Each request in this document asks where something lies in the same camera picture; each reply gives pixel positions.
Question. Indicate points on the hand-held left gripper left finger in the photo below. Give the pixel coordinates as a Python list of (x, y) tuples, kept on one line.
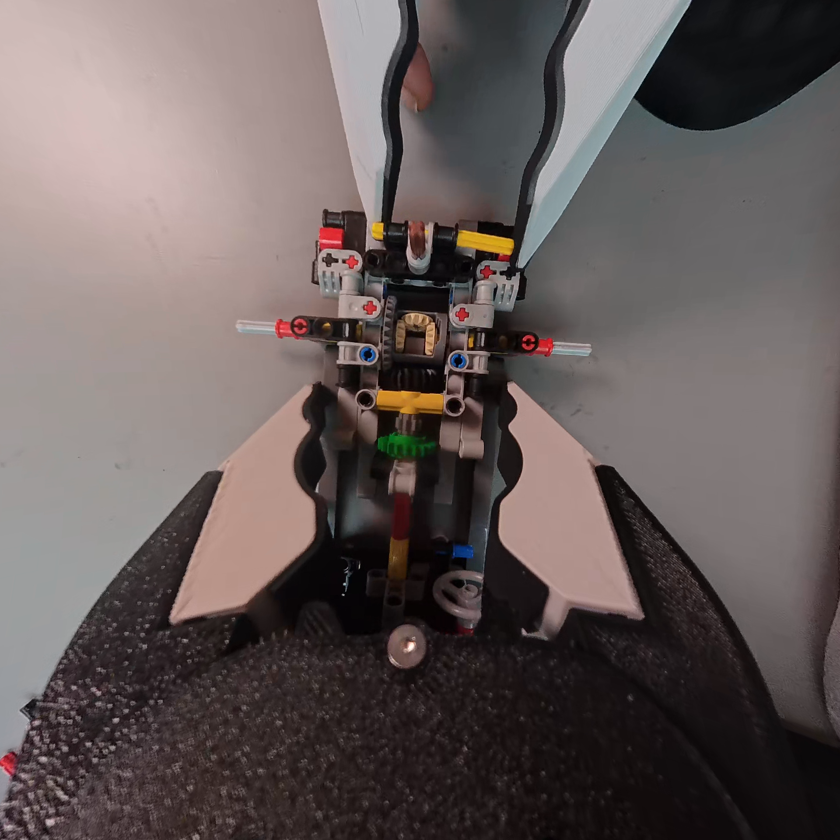
[(256, 512)]

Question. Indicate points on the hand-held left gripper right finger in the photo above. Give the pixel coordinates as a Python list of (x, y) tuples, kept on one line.
[(571, 525)]

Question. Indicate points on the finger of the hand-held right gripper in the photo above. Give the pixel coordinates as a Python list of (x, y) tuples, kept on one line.
[(361, 85), (604, 85)]

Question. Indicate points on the black mesh office chair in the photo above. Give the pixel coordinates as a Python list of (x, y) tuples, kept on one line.
[(741, 59)]

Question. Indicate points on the toy brick car chassis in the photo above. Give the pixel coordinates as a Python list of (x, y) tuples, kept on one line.
[(410, 341)]

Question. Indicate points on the person's right hand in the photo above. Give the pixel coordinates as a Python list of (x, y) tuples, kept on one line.
[(417, 79)]

